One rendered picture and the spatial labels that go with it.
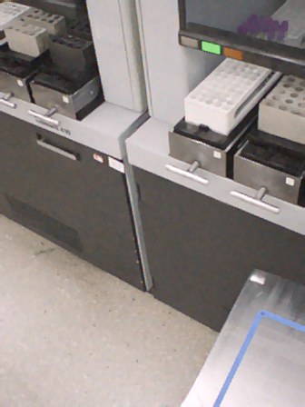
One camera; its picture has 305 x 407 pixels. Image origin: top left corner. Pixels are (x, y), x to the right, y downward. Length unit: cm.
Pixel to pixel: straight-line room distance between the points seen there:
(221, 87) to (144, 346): 90
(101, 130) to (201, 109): 28
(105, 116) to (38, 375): 85
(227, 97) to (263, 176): 18
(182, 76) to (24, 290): 107
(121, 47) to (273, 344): 71
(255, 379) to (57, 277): 126
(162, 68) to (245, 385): 67
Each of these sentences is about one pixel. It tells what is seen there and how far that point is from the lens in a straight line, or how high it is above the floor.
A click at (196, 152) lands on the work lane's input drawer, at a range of 104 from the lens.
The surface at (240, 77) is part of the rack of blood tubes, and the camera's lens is 110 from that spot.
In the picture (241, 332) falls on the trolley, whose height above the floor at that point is 82.
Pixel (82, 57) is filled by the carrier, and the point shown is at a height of 86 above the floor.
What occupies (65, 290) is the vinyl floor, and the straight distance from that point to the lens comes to 183.
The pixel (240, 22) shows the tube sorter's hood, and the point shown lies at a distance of 93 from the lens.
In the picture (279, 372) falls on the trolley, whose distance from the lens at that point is 71.
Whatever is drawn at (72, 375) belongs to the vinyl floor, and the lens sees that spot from 166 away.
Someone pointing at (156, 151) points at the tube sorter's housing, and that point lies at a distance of 112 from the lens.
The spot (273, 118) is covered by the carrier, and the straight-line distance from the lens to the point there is 100.
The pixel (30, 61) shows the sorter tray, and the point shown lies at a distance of 132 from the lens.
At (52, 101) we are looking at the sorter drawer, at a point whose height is 77.
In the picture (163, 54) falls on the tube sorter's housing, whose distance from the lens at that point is 108.
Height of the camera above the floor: 146
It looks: 46 degrees down
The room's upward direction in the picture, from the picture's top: 8 degrees counter-clockwise
